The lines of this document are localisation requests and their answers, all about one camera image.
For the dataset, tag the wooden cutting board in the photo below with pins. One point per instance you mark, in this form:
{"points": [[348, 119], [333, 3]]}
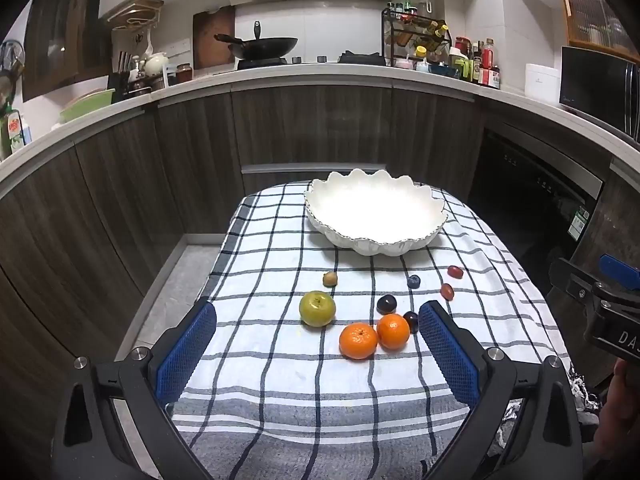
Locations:
{"points": [[212, 30]]}

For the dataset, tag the brown longan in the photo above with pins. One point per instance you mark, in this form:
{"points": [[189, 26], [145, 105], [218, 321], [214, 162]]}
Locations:
{"points": [[329, 279]]}

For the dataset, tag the person's right hand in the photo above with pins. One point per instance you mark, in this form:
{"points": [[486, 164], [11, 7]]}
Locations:
{"points": [[627, 385]]}

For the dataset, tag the black microwave oven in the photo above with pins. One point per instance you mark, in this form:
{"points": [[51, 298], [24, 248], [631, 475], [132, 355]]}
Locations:
{"points": [[595, 85]]}

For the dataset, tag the row of condiment bottles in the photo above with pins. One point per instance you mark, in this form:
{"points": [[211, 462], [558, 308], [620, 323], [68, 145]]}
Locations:
{"points": [[477, 65]]}

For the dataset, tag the black knife block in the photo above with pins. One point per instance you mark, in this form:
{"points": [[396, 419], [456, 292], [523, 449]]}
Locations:
{"points": [[119, 85]]}

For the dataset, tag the brown jar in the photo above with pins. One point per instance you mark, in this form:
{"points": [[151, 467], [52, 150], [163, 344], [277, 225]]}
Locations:
{"points": [[183, 73]]}

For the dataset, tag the wooden glass-door cabinet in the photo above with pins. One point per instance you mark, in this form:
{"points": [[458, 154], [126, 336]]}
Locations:
{"points": [[595, 15]]}

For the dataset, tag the black and white checked cloth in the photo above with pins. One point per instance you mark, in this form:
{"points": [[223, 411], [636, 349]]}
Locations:
{"points": [[280, 370]]}

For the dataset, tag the dark purple grape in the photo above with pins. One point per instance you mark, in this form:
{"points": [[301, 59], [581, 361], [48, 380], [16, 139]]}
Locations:
{"points": [[411, 321]]}

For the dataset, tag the dark wood base cabinets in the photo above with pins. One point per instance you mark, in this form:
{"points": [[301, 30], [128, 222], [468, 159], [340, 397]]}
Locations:
{"points": [[300, 125]]}

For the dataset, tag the black built-in dishwasher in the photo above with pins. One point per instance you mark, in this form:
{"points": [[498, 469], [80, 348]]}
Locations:
{"points": [[530, 185]]}

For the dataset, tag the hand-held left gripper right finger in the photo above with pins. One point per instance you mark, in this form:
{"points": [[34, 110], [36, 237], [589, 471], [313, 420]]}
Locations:
{"points": [[450, 355]]}

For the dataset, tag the dark wood wall cabinet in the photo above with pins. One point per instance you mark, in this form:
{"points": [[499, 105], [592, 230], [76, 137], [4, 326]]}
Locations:
{"points": [[65, 25]]}

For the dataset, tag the blueberry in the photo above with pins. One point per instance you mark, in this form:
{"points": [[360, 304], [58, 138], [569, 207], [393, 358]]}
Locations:
{"points": [[413, 281]]}

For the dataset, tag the green cutting board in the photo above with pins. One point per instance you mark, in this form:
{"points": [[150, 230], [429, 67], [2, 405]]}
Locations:
{"points": [[87, 104]]}

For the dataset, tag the black gas stove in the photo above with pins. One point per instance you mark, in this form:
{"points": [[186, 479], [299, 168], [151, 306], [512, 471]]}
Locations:
{"points": [[362, 58]]}

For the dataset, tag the orange mandarin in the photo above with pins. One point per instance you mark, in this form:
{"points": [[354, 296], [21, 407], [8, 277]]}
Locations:
{"points": [[358, 341], [394, 331]]}

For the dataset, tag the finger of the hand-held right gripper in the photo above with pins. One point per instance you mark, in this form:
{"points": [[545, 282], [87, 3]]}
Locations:
{"points": [[570, 277], [620, 267]]}

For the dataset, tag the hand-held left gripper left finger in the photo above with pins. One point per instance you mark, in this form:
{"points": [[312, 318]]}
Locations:
{"points": [[187, 355]]}

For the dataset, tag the crumpled patterned cloth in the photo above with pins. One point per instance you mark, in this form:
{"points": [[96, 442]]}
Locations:
{"points": [[582, 390]]}

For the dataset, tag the white teapot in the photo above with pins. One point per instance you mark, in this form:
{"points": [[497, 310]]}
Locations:
{"points": [[155, 63]]}

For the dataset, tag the dish soap bottle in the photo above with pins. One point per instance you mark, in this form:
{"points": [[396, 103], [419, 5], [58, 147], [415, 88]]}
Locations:
{"points": [[12, 132]]}

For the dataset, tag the white scalloped bowl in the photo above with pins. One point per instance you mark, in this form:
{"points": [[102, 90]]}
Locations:
{"points": [[375, 210]]}

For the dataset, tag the green apple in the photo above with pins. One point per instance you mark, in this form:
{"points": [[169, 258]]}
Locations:
{"points": [[317, 309]]}

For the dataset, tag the red grape tomato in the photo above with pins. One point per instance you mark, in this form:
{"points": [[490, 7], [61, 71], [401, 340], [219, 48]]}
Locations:
{"points": [[454, 272], [446, 290]]}

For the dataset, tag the dark plum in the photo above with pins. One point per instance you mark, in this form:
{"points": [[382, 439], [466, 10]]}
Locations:
{"points": [[386, 304]]}

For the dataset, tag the black wok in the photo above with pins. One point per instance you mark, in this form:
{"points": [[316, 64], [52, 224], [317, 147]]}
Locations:
{"points": [[262, 47]]}

